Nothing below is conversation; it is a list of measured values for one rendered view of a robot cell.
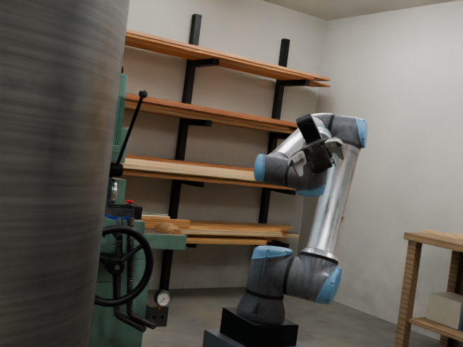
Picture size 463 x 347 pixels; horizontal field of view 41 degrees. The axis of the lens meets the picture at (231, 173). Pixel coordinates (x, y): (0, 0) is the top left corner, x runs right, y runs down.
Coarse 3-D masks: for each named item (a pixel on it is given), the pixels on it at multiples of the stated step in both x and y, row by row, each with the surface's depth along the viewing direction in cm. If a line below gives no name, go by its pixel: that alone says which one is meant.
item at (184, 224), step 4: (144, 220) 253; (148, 220) 254; (152, 220) 255; (156, 220) 256; (160, 220) 257; (164, 220) 258; (168, 220) 259; (172, 220) 260; (176, 220) 261; (180, 220) 261; (184, 220) 262; (188, 220) 264; (148, 224) 254; (152, 224) 255; (176, 224) 261; (180, 224) 262; (184, 224) 263; (188, 224) 264; (180, 228) 262; (184, 228) 263; (188, 228) 264
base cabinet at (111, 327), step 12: (96, 288) 229; (108, 288) 231; (144, 288) 239; (144, 300) 239; (96, 312) 230; (108, 312) 232; (144, 312) 240; (96, 324) 230; (108, 324) 232; (120, 324) 235; (96, 336) 230; (108, 336) 233; (120, 336) 235; (132, 336) 238
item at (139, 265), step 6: (102, 264) 229; (126, 264) 234; (138, 264) 237; (144, 264) 238; (102, 270) 229; (126, 270) 234; (138, 270) 237; (144, 270) 238; (102, 276) 229; (108, 276) 231; (126, 276) 234; (138, 276) 237
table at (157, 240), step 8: (144, 232) 240; (152, 232) 243; (160, 232) 245; (152, 240) 239; (160, 240) 240; (168, 240) 242; (176, 240) 244; (184, 240) 246; (104, 248) 219; (112, 248) 220; (152, 248) 239; (160, 248) 241; (168, 248) 242; (176, 248) 244; (184, 248) 246
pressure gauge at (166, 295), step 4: (156, 292) 237; (160, 292) 236; (164, 292) 236; (168, 292) 237; (156, 296) 235; (160, 296) 236; (164, 296) 237; (168, 296) 237; (156, 300) 235; (160, 300) 236; (164, 300) 237; (168, 300) 238; (160, 304) 236; (164, 304) 237; (160, 308) 238
